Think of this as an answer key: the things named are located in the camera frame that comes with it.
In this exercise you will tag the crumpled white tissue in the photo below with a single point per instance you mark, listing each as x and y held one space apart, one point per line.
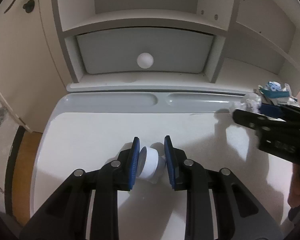
251 102

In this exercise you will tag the blue white snack bag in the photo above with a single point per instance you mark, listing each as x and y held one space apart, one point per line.
278 95

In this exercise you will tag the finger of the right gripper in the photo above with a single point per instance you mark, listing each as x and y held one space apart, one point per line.
271 110

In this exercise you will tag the black lock knob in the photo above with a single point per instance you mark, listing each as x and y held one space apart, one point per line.
29 6

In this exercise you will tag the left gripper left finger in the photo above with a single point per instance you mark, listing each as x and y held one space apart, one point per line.
64 215

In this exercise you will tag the grey drawer with knob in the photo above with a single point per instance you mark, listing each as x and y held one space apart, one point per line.
144 50

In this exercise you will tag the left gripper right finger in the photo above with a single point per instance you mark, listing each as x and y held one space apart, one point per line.
217 196

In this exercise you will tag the right hand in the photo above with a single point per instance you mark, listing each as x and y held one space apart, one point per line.
294 195

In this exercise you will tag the white desk hutch shelf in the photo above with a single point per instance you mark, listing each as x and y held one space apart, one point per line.
229 45

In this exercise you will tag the white door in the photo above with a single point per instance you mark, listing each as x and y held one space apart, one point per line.
33 71

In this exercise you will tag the white tape roll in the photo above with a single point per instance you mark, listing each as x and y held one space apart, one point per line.
151 165

